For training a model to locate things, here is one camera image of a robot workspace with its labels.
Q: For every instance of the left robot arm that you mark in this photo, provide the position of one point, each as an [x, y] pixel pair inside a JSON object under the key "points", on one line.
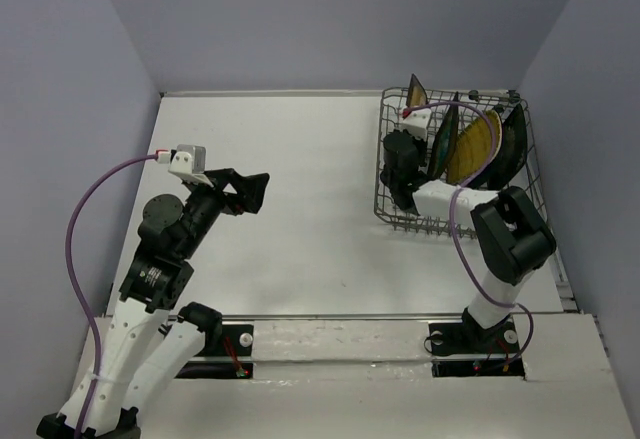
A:
{"points": [[125, 377]]}

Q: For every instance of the green yellow woven-pattern plate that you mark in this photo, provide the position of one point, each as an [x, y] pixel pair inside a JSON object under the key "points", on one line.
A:
{"points": [[473, 147]]}

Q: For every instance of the black plate with yellow centre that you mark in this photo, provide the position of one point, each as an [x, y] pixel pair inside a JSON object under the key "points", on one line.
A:
{"points": [[416, 93]]}

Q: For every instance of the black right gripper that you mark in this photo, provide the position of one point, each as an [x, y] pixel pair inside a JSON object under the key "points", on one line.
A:
{"points": [[423, 147]]}

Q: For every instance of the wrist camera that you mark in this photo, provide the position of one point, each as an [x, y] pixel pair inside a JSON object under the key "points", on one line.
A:
{"points": [[188, 164], [416, 122]]}

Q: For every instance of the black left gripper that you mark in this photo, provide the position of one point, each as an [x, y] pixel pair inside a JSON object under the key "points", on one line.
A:
{"points": [[251, 188]]}

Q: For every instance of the black plate with green centre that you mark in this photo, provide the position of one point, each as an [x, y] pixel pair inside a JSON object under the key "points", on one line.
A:
{"points": [[444, 143]]}

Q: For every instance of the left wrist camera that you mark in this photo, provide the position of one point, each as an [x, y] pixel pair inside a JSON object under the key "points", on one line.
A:
{"points": [[188, 164]]}

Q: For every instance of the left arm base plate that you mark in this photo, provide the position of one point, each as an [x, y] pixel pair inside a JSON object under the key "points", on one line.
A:
{"points": [[227, 358]]}

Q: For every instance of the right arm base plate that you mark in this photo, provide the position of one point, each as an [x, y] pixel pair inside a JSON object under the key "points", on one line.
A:
{"points": [[455, 355]]}

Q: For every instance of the black floral square plate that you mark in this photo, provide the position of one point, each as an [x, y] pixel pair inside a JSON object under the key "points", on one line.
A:
{"points": [[513, 152]]}

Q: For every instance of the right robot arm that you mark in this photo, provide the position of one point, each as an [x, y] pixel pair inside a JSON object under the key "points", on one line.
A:
{"points": [[513, 237]]}

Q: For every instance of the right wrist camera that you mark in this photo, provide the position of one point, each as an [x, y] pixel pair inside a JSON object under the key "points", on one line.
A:
{"points": [[416, 122]]}

